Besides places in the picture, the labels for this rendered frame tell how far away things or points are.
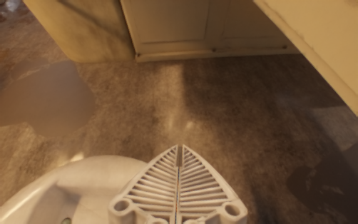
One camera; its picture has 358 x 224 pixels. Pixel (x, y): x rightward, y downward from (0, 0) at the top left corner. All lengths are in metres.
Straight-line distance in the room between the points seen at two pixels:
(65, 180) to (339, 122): 1.44
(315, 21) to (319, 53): 0.05
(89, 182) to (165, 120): 0.54
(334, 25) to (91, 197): 0.65
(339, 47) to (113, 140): 0.91
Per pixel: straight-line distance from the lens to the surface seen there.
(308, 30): 0.35
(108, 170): 0.45
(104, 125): 0.97
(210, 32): 1.21
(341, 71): 0.30
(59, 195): 0.55
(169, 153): 0.16
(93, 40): 1.31
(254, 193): 0.84
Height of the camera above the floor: 0.75
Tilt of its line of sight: 58 degrees down
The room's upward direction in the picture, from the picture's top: 2 degrees counter-clockwise
